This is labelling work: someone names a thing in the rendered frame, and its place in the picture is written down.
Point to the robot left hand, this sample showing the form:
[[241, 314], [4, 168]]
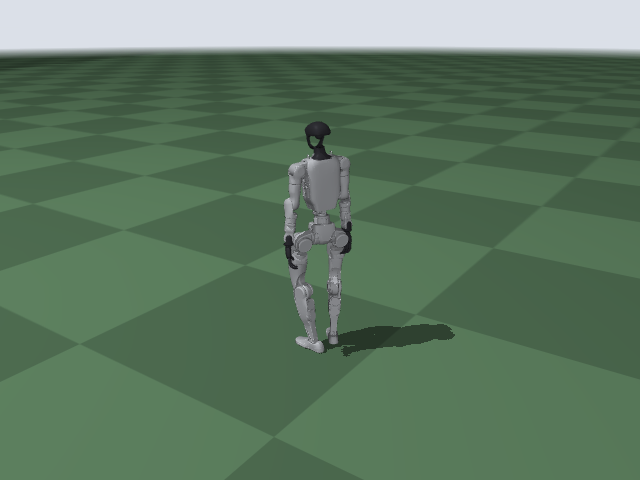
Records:
[[288, 245]]

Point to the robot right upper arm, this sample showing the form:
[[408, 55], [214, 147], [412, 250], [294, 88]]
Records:
[[344, 177]]

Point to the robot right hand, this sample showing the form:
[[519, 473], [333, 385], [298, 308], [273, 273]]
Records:
[[347, 247]]

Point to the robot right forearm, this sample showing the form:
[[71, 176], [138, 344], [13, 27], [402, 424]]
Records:
[[345, 215]]

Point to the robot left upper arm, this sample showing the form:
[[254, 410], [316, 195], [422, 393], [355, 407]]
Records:
[[296, 172]]

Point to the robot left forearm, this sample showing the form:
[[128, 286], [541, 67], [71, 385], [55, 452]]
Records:
[[290, 219]]

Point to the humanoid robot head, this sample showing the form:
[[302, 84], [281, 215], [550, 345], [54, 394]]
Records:
[[319, 130]]

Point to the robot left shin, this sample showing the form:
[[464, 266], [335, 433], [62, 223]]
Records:
[[306, 311]]

